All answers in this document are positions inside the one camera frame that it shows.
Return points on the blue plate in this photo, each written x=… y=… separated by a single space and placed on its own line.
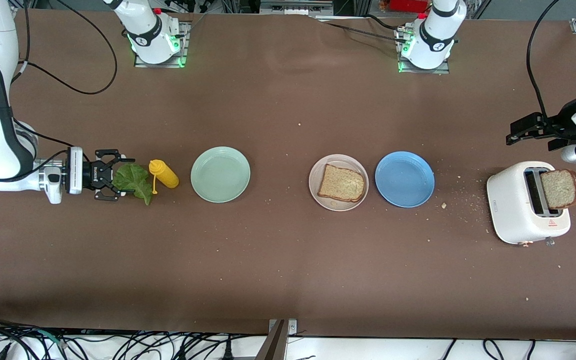
x=404 y=179

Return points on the grey metal strut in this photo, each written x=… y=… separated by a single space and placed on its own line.
x=274 y=345

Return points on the grey metal box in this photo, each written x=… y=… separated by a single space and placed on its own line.
x=295 y=6

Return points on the small metal table bracket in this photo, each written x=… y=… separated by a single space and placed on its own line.
x=292 y=326

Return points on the green lettuce leaf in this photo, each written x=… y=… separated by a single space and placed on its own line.
x=135 y=182

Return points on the brown bread slice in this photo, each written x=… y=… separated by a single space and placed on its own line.
x=563 y=190
x=340 y=182

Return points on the white toaster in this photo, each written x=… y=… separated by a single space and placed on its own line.
x=510 y=205

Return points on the red box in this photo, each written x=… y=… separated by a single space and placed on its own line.
x=408 y=5

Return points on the mint green plate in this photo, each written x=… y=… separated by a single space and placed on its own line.
x=220 y=175

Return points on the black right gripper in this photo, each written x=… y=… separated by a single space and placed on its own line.
x=89 y=174

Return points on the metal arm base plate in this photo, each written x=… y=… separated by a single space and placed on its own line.
x=160 y=64
x=423 y=71

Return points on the beige plate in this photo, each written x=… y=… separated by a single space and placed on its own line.
x=339 y=158

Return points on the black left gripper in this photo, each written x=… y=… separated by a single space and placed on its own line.
x=559 y=123

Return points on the yellow mustard squeeze bottle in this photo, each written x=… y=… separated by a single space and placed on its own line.
x=168 y=176

